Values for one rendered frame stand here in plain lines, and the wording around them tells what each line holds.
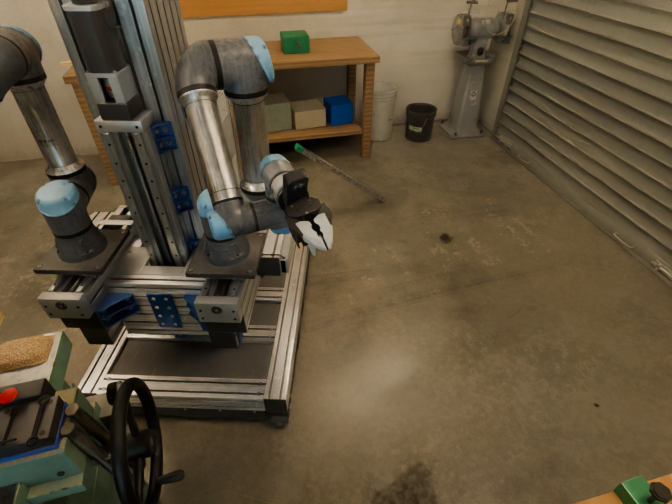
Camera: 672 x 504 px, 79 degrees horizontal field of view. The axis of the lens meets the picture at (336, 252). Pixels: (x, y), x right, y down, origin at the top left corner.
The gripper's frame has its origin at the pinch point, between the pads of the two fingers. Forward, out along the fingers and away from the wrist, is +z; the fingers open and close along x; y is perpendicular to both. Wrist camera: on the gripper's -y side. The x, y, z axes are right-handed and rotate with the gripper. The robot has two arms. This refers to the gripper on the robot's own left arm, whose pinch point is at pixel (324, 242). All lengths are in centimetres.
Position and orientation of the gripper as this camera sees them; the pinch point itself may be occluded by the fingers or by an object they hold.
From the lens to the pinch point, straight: 76.4
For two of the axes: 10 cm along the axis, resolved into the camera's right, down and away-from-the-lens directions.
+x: -9.1, 3.6, -2.0
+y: 1.3, 7.1, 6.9
